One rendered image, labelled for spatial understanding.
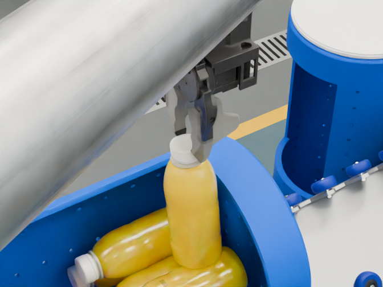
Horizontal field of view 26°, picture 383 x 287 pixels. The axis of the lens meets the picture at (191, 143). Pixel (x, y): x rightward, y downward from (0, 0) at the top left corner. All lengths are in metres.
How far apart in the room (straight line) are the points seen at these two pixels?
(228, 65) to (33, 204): 0.55
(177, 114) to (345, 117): 0.75
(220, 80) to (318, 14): 0.78
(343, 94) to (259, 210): 0.65
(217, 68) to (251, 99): 2.18
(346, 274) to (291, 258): 0.31
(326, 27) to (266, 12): 1.87
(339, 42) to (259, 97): 1.48
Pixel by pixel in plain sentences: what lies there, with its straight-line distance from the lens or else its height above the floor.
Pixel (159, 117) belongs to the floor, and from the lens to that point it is 2.98.
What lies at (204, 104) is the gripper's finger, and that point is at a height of 1.40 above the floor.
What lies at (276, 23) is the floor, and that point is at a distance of 3.45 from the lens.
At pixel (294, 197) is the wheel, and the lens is 1.38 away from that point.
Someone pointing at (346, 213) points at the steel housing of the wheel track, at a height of 0.93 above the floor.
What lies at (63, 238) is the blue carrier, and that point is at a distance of 1.20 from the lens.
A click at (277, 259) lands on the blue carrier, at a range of 1.04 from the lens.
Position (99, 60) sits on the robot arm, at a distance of 0.40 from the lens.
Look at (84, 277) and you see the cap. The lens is 1.13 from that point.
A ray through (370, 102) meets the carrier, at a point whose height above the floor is 0.92.
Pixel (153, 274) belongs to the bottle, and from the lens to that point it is 1.13.
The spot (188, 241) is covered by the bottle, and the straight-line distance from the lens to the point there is 1.04.
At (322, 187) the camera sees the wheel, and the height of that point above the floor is 0.97.
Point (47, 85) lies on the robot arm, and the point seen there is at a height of 1.75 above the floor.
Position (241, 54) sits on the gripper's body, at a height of 1.44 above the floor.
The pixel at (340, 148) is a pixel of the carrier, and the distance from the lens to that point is 1.74.
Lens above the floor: 1.98
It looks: 44 degrees down
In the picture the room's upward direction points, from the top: straight up
